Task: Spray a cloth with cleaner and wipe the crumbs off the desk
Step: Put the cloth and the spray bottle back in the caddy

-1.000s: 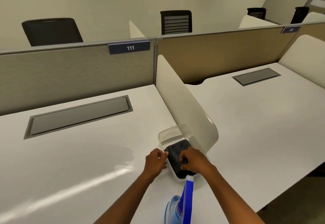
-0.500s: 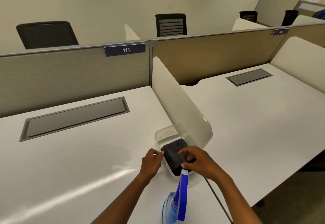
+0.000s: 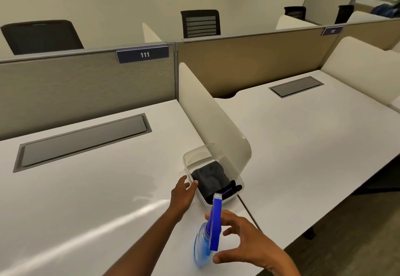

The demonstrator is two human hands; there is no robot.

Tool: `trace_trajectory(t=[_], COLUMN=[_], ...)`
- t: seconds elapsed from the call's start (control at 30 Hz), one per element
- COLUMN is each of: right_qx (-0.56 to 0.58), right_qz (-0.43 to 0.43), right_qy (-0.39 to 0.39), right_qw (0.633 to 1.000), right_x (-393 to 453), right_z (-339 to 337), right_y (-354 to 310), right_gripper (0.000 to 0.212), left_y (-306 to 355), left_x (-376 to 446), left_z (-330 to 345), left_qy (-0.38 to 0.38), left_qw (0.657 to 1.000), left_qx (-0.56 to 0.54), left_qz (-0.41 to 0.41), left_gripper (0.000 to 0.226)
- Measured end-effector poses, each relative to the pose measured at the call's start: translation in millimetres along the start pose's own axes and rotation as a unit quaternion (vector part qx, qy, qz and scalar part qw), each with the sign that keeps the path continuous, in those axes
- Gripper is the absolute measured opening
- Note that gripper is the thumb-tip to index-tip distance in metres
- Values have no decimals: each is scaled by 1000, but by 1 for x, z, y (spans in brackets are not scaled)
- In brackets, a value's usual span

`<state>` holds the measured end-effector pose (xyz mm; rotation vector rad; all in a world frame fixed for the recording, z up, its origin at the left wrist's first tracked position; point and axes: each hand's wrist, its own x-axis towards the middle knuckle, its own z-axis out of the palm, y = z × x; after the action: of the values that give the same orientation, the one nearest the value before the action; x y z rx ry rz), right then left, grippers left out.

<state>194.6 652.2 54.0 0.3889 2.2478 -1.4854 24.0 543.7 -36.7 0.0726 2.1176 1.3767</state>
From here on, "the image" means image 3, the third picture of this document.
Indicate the person's left hand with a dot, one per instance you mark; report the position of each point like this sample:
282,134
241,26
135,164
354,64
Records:
181,197

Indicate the person's right hand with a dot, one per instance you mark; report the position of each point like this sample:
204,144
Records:
256,247

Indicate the grey microfibre cloth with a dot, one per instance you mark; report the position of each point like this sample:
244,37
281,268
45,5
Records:
212,175

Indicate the clear plastic bin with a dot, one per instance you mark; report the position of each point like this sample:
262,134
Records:
192,157

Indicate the blue spray bottle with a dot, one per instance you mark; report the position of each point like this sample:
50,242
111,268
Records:
215,222

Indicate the person's left forearm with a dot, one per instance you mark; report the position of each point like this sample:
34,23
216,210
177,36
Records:
143,247

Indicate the black table leg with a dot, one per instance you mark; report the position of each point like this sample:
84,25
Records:
309,234

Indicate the white table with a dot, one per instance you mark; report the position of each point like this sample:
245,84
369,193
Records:
297,144
93,191

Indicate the white desk divider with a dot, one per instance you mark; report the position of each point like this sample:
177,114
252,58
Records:
150,35
362,17
290,23
200,107
359,66

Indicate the beige partition panel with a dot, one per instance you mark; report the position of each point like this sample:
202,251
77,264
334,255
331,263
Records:
250,63
372,33
78,94

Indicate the dark blue number sign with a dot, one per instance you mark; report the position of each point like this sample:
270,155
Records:
332,31
143,54

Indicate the black slatted-back office chair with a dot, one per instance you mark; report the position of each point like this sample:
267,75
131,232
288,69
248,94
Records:
200,24

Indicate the black solid-back office chair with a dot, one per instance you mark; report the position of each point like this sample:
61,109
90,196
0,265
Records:
43,36

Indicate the blue bag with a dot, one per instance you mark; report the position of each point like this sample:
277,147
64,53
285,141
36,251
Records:
386,10

